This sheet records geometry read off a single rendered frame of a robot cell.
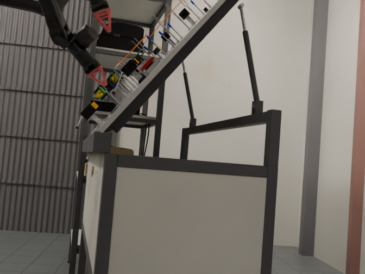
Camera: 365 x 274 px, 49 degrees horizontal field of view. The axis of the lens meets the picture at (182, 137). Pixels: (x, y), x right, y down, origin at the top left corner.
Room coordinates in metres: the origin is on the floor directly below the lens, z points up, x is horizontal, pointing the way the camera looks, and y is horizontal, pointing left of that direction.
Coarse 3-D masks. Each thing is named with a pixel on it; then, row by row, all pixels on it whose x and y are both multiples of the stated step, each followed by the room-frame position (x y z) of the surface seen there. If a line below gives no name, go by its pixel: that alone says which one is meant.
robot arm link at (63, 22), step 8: (40, 0) 1.38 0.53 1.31; (48, 0) 1.38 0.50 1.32; (48, 8) 1.40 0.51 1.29; (56, 8) 1.42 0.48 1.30; (48, 16) 1.42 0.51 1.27; (56, 16) 1.43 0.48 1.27; (48, 24) 1.44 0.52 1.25; (56, 24) 1.44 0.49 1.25; (64, 24) 1.47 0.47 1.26; (56, 32) 1.46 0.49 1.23; (64, 32) 1.46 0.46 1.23
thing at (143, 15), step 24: (120, 0) 2.65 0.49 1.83; (144, 0) 2.62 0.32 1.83; (168, 0) 2.55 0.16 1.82; (96, 24) 2.44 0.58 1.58; (144, 24) 3.07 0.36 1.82; (96, 48) 2.45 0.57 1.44; (120, 72) 3.03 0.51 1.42; (144, 120) 2.53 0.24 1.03; (72, 216) 2.96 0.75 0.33; (72, 240) 2.43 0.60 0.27; (72, 264) 2.44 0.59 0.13
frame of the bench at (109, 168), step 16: (112, 160) 1.27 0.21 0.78; (128, 160) 1.28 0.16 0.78; (144, 160) 1.29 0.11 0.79; (160, 160) 1.31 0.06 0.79; (176, 160) 1.32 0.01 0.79; (192, 160) 1.34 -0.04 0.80; (112, 176) 1.27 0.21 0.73; (256, 176) 1.40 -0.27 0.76; (272, 176) 1.41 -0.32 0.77; (112, 192) 1.27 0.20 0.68; (272, 192) 1.41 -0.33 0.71; (112, 208) 1.27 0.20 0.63; (272, 208) 1.42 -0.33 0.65; (272, 224) 1.42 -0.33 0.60; (80, 240) 2.37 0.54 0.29; (272, 240) 1.42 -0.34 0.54; (80, 256) 2.36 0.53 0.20; (96, 256) 1.26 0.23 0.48; (272, 256) 1.42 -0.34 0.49; (80, 272) 2.36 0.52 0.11; (96, 272) 1.26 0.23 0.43
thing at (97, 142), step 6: (96, 132) 1.25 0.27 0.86; (108, 132) 1.26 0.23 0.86; (90, 138) 1.46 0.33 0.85; (96, 138) 1.25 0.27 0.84; (102, 138) 1.26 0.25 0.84; (108, 138) 1.26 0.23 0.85; (84, 144) 2.03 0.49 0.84; (90, 144) 1.42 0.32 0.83; (96, 144) 1.25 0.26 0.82; (102, 144) 1.26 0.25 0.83; (108, 144) 1.26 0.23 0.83; (84, 150) 1.95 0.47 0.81; (90, 150) 1.38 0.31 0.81; (96, 150) 1.25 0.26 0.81; (102, 150) 1.26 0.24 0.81; (108, 150) 1.26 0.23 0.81
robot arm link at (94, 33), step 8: (80, 32) 1.48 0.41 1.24; (88, 32) 1.48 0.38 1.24; (96, 32) 1.52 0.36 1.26; (56, 40) 1.48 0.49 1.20; (64, 40) 1.48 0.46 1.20; (72, 40) 1.49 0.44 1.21; (80, 40) 1.50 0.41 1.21; (88, 40) 1.49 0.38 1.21; (96, 40) 1.51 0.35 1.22; (64, 48) 1.50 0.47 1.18
